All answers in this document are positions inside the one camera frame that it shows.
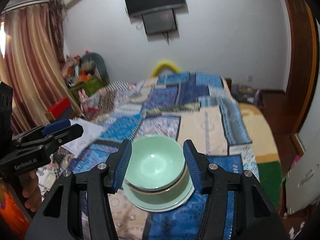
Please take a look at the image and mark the small black monitor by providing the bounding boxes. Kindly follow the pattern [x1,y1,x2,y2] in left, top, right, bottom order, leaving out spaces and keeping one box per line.
[142,9,178,36]

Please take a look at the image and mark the curtain rail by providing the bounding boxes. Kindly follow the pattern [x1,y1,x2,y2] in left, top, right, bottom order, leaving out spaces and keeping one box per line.
[2,0,54,12]

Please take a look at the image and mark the pink bunny toy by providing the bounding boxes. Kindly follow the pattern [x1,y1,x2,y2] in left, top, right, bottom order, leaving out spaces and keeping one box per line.
[78,90,88,113]

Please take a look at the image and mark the brown curtains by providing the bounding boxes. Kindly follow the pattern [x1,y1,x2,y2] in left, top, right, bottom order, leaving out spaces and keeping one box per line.
[0,0,83,135]

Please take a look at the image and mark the pile of boxes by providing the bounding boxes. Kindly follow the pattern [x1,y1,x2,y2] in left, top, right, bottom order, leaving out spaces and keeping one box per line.
[61,54,83,85]

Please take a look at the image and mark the patchwork blanket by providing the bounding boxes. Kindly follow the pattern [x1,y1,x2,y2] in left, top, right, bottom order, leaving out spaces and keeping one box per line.
[37,72,260,240]

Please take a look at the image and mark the beige blanket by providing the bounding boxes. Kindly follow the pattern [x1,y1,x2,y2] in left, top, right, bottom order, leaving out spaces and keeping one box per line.
[107,79,283,240]

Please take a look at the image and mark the green storage box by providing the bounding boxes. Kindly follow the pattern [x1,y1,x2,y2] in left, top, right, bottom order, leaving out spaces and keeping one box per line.
[69,77,104,100]

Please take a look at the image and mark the wooden door frame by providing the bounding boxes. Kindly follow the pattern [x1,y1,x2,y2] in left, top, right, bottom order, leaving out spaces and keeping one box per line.
[282,0,320,155]

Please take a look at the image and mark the red box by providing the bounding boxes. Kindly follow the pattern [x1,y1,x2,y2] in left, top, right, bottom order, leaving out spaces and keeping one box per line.
[45,97,73,119]

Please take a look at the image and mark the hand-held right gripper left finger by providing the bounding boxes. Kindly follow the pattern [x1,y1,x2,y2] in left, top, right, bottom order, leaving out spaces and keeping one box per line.
[25,139,133,240]

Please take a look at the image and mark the yellow foam tube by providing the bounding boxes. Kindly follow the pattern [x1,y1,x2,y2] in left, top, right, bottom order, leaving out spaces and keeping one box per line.
[150,60,181,78]

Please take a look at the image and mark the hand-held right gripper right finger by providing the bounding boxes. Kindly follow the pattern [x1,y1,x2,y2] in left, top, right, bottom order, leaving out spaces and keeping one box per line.
[182,139,288,240]

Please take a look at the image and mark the white cloth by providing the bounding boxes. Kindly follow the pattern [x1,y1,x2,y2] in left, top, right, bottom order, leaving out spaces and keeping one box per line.
[61,119,104,153]

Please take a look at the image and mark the dark bag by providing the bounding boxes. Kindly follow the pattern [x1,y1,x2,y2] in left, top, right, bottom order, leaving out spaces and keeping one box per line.
[231,84,265,105]

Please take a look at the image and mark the pink bowl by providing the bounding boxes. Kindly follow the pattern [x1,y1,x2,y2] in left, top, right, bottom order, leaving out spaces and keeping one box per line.
[127,167,193,195]

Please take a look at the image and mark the green plate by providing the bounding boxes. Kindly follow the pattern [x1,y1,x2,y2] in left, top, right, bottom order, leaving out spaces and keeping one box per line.
[123,180,194,207]

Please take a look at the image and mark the green bowl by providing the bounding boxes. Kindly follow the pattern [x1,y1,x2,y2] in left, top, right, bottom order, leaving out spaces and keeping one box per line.
[124,134,186,190]

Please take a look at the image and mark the person's orange clothing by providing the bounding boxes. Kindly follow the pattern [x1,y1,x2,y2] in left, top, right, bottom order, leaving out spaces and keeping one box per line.
[0,177,33,240]

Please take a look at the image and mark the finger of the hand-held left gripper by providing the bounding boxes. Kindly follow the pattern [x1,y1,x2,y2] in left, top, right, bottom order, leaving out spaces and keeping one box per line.
[19,124,84,153]
[12,119,71,144]

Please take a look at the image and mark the black hanging cable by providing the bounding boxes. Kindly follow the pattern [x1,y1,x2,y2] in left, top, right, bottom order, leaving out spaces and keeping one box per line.
[162,31,173,45]

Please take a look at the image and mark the white suitcase with stickers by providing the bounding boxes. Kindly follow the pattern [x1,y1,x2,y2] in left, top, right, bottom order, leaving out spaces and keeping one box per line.
[285,155,320,210]

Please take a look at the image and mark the person's left hand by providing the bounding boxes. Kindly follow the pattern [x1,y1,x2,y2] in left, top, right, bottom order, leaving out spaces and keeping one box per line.
[21,170,42,202]

